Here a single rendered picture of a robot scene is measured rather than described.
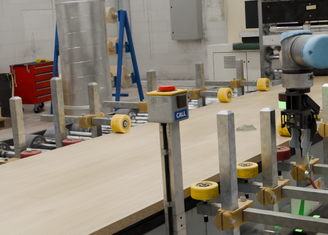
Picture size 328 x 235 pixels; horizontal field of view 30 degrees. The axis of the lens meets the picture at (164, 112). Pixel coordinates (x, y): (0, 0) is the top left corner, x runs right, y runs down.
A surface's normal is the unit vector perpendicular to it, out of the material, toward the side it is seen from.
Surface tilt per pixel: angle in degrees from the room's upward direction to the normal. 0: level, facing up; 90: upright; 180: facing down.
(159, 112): 90
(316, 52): 90
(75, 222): 0
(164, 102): 90
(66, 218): 0
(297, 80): 90
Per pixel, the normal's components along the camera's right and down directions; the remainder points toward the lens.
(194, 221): 0.81, 0.04
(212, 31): -0.54, 0.16
